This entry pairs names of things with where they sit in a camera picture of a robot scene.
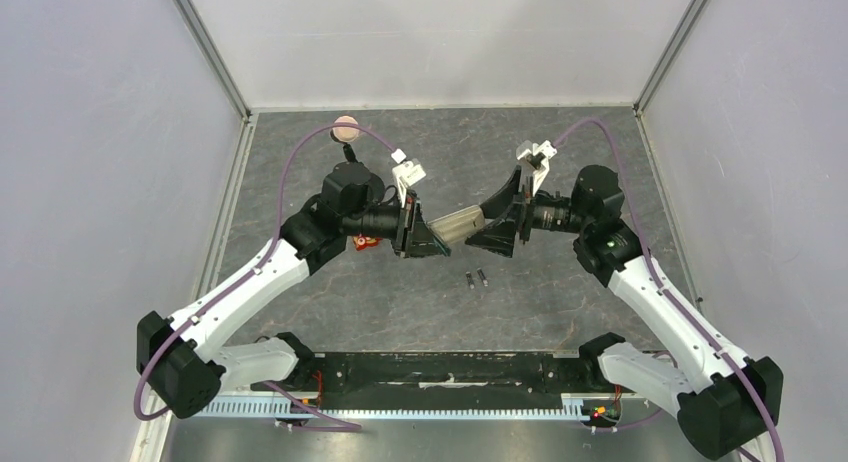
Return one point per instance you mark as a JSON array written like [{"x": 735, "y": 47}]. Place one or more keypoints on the white slotted cable duct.
[{"x": 278, "y": 407}]

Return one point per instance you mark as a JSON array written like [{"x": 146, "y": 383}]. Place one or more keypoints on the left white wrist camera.
[{"x": 407, "y": 172}]

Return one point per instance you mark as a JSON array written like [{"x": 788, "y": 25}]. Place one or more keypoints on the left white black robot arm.
[{"x": 182, "y": 357}]

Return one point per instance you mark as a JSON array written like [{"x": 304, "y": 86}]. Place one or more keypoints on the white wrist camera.
[
  {"x": 534, "y": 161},
  {"x": 407, "y": 172}
]

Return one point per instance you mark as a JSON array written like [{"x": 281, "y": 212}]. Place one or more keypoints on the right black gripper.
[{"x": 522, "y": 215}]

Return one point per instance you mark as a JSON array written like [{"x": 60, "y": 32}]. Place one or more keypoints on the red dice block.
[{"x": 363, "y": 242}]

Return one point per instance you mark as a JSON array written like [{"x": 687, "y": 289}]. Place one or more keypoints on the beige remote control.
[{"x": 454, "y": 228}]

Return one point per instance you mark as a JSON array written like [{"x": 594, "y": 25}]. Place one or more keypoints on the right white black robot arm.
[{"x": 722, "y": 399}]

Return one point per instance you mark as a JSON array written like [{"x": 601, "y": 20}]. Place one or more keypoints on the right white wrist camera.
[{"x": 534, "y": 161}]

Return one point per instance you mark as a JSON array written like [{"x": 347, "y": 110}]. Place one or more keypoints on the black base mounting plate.
[{"x": 444, "y": 380}]

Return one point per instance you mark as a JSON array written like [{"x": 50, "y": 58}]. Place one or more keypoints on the black stand with pink ball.
[{"x": 346, "y": 133}]

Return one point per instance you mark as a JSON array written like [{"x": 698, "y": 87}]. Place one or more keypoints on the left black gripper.
[{"x": 415, "y": 239}]

